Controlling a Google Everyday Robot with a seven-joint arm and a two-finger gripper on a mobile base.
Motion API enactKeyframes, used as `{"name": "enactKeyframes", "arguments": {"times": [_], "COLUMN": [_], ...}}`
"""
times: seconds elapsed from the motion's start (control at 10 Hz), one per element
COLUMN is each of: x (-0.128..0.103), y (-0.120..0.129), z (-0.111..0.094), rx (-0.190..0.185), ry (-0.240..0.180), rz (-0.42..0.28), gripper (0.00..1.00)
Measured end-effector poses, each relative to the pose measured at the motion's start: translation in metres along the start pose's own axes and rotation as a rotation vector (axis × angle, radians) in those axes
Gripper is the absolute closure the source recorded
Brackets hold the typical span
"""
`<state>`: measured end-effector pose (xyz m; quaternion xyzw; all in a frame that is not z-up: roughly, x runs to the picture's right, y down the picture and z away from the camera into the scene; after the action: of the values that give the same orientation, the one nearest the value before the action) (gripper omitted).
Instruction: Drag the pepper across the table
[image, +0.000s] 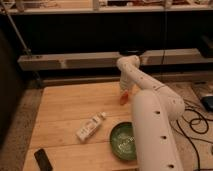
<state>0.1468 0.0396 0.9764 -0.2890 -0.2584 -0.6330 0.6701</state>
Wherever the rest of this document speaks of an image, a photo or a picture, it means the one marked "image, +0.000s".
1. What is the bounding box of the grey metal shelf beam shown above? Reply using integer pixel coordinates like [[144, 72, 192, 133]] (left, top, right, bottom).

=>
[[18, 48, 213, 71]]

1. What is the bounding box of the dark device on floor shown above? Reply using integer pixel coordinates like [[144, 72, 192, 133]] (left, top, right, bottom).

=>
[[200, 95, 213, 112]]

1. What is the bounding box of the black smartphone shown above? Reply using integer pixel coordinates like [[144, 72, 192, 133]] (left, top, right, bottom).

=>
[[34, 149, 53, 171]]

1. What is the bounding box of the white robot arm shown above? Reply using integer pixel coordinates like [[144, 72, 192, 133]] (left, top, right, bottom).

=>
[[117, 55, 185, 171]]

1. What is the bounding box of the green ceramic bowl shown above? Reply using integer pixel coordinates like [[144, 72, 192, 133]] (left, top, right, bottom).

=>
[[109, 122, 137, 161]]

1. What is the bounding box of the metal diagonal pole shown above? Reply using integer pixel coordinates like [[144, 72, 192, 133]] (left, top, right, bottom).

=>
[[0, 0, 43, 88]]

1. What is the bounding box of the white plastic bottle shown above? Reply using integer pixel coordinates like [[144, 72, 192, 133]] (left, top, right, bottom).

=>
[[76, 112, 106, 142]]

